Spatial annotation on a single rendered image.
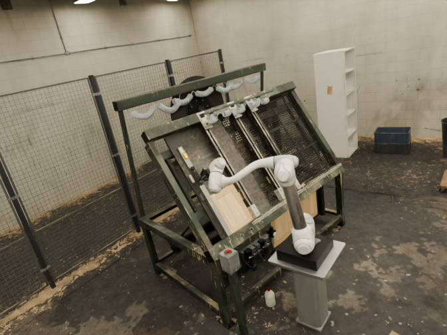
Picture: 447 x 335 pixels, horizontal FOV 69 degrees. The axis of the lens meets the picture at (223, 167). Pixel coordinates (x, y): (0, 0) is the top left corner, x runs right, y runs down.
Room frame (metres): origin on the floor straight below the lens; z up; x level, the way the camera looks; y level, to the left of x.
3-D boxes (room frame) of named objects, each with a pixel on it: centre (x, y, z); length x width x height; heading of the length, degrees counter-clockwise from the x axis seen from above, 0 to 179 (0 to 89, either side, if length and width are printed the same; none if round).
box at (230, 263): (2.29, 0.09, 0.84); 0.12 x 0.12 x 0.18; 39
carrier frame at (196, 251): (3.61, -0.19, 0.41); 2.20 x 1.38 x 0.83; 129
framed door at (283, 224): (3.46, -0.75, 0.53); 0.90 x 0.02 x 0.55; 129
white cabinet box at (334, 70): (6.42, -2.47, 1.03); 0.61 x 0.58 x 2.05; 138
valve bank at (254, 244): (2.62, -0.21, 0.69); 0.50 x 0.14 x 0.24; 129
